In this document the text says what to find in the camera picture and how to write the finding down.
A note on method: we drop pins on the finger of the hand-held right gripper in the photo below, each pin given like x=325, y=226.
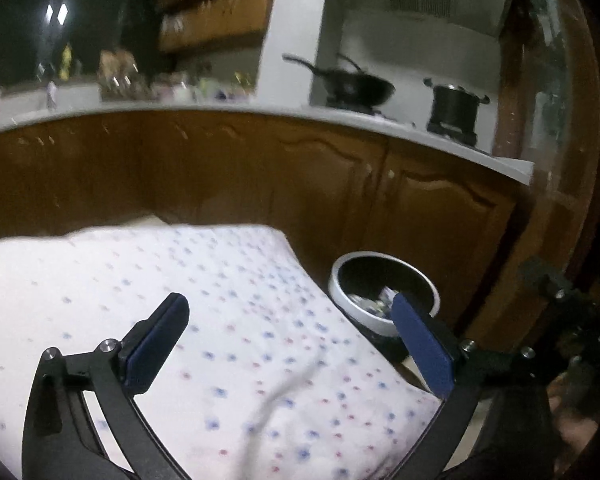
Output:
x=555, y=285

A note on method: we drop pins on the white bowl black inside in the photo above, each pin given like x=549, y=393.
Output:
x=350, y=305

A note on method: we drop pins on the wooden wall cabinet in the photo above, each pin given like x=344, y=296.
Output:
x=215, y=10

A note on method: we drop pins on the black wok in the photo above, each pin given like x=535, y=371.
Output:
x=360, y=90

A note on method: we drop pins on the dark window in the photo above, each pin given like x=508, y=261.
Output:
x=105, y=10

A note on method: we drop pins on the wooden cabinet door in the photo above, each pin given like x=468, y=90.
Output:
x=325, y=195
x=55, y=180
x=205, y=170
x=445, y=230

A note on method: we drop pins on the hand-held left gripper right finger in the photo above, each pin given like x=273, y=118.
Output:
x=425, y=345

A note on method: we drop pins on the yellow bottle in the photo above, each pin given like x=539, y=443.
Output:
x=66, y=62

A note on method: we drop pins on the cluster of counter jars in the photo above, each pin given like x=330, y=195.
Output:
x=122, y=80

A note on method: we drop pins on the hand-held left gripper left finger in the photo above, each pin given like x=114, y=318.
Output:
x=152, y=345

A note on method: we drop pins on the white kitchen countertop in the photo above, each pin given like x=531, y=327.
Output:
x=505, y=165

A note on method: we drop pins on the black cooking pot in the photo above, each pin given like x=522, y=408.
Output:
x=455, y=105

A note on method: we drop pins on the white floral tablecloth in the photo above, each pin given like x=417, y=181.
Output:
x=255, y=310

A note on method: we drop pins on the gas stove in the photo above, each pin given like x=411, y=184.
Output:
x=450, y=137

